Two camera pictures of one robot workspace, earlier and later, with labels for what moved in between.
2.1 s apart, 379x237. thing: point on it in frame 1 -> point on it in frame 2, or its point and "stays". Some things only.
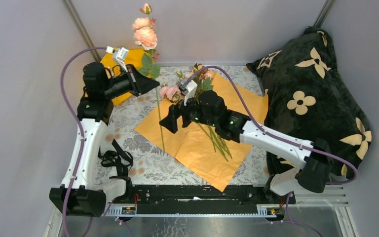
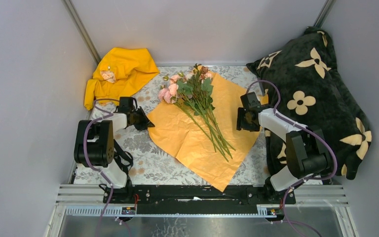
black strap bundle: (123, 160) stays
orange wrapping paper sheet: (198, 149) stays
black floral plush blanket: (305, 98) stays
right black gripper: (175, 110) -> (241, 124)
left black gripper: (138, 83) -> (145, 123)
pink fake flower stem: (145, 35) -> (207, 121)
